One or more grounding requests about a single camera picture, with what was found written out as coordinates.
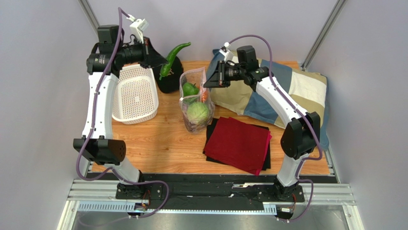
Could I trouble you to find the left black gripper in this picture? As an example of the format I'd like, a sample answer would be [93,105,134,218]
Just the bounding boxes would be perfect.
[117,37,168,69]

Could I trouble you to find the green toy chili pepper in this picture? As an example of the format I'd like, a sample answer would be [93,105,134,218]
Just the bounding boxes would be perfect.
[159,42,192,80]

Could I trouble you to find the green toy bell pepper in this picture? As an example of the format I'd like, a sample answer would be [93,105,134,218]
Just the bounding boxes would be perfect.
[182,82,200,103]

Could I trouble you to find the clear zip top bag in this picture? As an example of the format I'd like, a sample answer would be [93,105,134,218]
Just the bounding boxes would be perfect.
[179,67,215,133]

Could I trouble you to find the green toy cabbage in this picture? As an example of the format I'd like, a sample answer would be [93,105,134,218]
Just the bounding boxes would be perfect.
[186,102,210,124]

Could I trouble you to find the purple toy eggplant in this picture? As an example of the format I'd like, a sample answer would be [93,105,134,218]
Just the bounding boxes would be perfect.
[184,120,208,133]

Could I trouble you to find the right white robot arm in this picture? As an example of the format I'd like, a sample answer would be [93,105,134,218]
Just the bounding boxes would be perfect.
[204,44,320,200]

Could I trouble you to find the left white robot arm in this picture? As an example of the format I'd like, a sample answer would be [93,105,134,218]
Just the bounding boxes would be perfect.
[73,24,167,198]

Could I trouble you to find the black baseball cap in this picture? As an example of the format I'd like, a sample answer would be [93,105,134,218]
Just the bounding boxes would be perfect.
[152,56,184,93]

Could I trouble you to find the white plastic basket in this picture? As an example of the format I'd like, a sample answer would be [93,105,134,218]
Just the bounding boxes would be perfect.
[112,64,159,125]

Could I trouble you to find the red folded cloth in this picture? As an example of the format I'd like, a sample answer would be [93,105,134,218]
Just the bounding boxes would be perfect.
[204,117,272,176]

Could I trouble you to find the checked blue beige pillow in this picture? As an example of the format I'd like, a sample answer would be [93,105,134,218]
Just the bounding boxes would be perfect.
[210,59,329,151]

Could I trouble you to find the black folded cloth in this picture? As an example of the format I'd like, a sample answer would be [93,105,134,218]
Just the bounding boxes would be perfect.
[205,118,271,171]

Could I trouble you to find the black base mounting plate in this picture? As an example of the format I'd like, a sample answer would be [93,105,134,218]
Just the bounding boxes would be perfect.
[115,173,305,211]

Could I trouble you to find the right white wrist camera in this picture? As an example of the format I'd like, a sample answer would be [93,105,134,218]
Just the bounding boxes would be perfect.
[219,42,234,62]

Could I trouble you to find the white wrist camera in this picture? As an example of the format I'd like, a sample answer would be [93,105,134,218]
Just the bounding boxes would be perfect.
[219,42,234,62]
[127,16,149,44]

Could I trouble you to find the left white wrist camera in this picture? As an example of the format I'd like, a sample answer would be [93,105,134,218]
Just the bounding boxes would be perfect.
[127,16,149,44]

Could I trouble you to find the left corner aluminium post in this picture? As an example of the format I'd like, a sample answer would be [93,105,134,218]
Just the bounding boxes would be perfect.
[78,0,116,60]

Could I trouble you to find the corner aluminium post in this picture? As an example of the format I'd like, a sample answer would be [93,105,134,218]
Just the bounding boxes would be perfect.
[78,0,116,60]
[300,0,348,71]

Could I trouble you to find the right corner aluminium post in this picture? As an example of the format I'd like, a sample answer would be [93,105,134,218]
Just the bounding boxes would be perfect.
[300,0,348,71]

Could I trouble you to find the aluminium frame rail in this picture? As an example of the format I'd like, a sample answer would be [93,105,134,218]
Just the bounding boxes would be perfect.
[58,173,364,230]

